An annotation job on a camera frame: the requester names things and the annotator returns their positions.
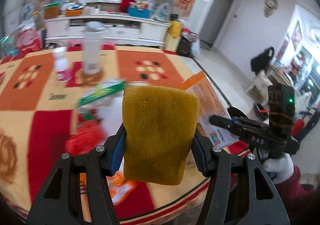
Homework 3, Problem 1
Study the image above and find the red wrapper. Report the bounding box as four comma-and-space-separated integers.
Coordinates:
65, 120, 105, 156

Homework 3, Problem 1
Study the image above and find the orange sausage snack packet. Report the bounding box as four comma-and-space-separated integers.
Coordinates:
106, 171, 137, 205

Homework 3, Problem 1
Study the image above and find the green white snack bag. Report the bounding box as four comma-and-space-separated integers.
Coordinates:
76, 78, 126, 121

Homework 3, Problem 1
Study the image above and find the mustard yellow sponge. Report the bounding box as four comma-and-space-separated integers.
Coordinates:
122, 85, 200, 185

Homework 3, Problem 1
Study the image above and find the white gloved right hand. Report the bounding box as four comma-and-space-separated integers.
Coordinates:
263, 153, 294, 184

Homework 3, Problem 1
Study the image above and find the grey patterned waste basket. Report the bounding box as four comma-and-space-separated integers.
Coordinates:
253, 103, 269, 121

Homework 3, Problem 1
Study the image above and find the white floral chair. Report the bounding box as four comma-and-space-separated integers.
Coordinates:
245, 70, 272, 100

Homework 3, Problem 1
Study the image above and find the orange white leaflet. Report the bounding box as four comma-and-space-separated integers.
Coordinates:
181, 71, 239, 148

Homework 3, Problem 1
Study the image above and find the black jacket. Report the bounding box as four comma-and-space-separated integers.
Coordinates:
251, 47, 274, 75

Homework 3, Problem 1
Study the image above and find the small white pink bottle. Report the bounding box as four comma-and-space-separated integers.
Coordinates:
53, 47, 71, 82

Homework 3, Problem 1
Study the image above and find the black shopping bag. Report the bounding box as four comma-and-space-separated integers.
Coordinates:
176, 36, 193, 57

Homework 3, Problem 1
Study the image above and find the cream paper shopping bag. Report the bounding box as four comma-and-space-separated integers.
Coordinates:
164, 33, 181, 52

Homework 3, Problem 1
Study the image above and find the white thermos bottle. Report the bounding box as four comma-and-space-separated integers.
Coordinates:
82, 21, 105, 75

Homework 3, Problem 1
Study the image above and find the white TV cabinet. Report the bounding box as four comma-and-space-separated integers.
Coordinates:
44, 13, 170, 48

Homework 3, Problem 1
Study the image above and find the yellow bag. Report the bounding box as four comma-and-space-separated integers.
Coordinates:
168, 20, 183, 39

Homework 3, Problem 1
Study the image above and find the blue storage basket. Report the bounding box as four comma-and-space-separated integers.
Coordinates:
127, 7, 150, 18

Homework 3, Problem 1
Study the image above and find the clear plastic bag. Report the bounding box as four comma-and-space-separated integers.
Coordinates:
151, 3, 170, 22

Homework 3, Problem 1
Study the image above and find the ornate wall clock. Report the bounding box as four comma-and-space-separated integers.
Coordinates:
264, 0, 278, 17

